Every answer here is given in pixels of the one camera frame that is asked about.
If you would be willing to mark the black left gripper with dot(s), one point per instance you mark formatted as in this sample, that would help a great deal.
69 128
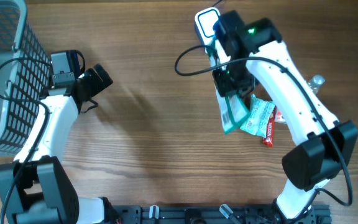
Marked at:
97 84

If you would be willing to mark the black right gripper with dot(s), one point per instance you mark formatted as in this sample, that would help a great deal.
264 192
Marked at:
224 88

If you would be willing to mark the green white 3M package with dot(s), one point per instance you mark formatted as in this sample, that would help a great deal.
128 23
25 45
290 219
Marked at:
232 109

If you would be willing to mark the light green wipes packet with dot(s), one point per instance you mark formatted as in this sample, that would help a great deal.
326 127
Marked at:
258 117

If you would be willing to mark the red snack stick packet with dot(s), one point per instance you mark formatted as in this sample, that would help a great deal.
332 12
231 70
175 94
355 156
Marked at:
268 139

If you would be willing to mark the yellow dish soap bottle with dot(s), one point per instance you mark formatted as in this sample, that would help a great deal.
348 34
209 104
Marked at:
315 83

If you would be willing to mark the red juice carton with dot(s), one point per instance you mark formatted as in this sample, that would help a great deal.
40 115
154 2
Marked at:
279 117

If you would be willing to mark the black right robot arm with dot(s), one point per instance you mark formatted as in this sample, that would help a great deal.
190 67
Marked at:
323 144

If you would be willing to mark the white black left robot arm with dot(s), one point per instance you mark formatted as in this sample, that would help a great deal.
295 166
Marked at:
35 188

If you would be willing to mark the white barcode scanner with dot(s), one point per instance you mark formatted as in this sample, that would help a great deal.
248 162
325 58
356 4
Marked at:
204 22

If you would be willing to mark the grey plastic shopping basket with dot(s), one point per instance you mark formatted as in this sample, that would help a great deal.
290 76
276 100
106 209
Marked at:
23 74

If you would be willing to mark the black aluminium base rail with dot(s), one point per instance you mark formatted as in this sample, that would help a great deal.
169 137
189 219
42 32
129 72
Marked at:
249 214

